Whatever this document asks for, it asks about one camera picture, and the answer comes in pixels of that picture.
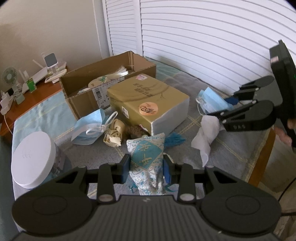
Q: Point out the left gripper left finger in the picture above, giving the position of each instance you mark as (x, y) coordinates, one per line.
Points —
(110, 174)

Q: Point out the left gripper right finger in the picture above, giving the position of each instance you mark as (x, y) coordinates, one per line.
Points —
(183, 175)

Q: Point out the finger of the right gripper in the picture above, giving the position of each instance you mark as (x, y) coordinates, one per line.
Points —
(247, 91)
(255, 116)

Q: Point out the blue patterned sachet pouch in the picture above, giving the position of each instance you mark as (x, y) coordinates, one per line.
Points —
(146, 167)

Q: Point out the cream scrunchie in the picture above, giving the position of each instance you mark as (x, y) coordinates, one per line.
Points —
(114, 135)

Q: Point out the brown scrunchie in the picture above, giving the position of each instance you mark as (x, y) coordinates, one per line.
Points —
(134, 132)

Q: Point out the beige embroidered drawstring pouch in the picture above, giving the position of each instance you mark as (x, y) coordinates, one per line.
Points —
(119, 73)

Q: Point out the grey blue checked blanket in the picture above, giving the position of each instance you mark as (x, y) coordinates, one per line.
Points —
(236, 153)

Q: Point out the white louvered door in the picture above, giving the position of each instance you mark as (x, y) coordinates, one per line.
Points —
(224, 43)

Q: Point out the clear jar white lid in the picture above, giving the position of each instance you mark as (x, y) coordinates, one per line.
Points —
(36, 160)

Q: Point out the gold tissue pack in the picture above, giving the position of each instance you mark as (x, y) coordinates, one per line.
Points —
(150, 103)

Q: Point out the brown cardboard box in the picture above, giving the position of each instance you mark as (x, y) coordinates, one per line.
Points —
(83, 98)

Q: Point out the wooden nightstand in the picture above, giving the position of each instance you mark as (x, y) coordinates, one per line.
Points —
(43, 92)

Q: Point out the white remote control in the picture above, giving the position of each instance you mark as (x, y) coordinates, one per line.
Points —
(55, 76)

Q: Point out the green white small bottle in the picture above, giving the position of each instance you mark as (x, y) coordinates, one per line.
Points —
(31, 85)

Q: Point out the white power strip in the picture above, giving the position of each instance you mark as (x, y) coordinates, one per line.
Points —
(6, 102)

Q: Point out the white phone stand device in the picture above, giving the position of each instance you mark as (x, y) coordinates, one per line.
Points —
(51, 62)

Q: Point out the small green desk fan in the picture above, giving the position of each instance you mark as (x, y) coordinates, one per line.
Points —
(9, 77)

